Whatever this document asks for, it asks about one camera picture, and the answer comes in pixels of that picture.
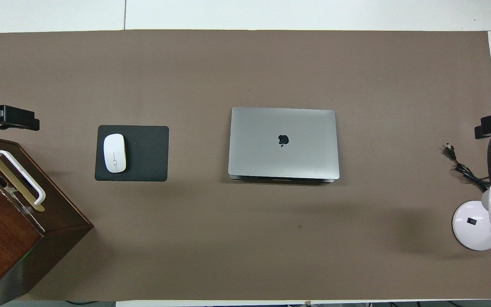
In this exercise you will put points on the black mouse pad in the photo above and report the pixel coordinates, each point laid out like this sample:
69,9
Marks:
147,153

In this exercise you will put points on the silver laptop with apple logo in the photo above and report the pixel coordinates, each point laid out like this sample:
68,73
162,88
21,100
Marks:
262,145

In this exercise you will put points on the brown table mat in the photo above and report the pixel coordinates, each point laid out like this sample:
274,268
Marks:
271,234

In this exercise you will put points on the white computer mouse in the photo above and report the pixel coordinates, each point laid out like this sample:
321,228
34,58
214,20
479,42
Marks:
114,153

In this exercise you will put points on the white desk lamp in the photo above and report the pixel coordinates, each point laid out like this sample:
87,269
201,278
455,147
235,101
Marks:
471,226

